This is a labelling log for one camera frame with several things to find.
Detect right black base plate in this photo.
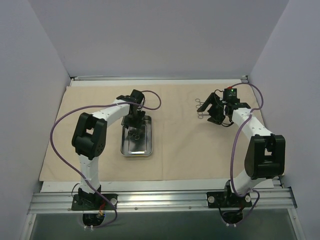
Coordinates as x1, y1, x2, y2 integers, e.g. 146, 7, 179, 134
206, 191, 253, 209

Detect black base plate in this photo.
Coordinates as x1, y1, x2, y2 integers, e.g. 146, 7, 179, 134
206, 191, 253, 209
71, 192, 114, 211

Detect steel surgical scissors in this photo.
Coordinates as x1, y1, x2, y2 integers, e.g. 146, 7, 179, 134
128, 130, 140, 140

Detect steel instrument tray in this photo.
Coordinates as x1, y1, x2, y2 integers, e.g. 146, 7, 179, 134
120, 115, 153, 157

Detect beige cloth wrap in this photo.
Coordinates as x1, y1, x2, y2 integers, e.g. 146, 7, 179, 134
38, 83, 286, 183

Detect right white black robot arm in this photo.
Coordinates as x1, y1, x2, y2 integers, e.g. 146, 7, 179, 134
197, 86, 286, 207

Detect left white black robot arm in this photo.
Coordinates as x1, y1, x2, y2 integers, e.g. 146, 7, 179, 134
71, 89, 146, 210

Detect aluminium front rail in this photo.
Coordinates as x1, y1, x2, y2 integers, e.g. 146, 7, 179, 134
28, 188, 297, 214

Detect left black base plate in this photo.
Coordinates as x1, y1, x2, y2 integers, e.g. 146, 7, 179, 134
71, 192, 114, 211

